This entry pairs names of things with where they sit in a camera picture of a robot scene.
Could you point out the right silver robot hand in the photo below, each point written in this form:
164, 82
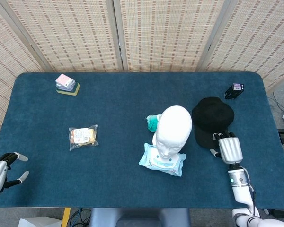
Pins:
230, 150

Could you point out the black baseball cap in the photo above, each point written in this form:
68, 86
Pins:
213, 113

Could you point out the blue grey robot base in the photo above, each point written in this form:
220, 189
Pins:
139, 217

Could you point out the white foam mannequin head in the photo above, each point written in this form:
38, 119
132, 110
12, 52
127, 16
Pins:
175, 125

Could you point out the black box with purple label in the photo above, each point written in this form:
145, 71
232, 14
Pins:
232, 92

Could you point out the white cardboard box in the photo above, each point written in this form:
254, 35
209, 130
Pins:
38, 222

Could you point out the light blue wet wipes pack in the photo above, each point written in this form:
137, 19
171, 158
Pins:
151, 163

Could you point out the green plastic bag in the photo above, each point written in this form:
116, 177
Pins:
152, 124

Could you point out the clear bag of biscuits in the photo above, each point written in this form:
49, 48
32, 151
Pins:
82, 137

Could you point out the bamboo folding screen panel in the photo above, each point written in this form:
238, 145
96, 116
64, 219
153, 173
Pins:
262, 35
68, 35
165, 33
4, 61

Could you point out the pink white small box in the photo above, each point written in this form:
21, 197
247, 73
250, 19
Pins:
64, 80

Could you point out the dark blue table cloth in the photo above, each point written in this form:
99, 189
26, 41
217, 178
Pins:
120, 106

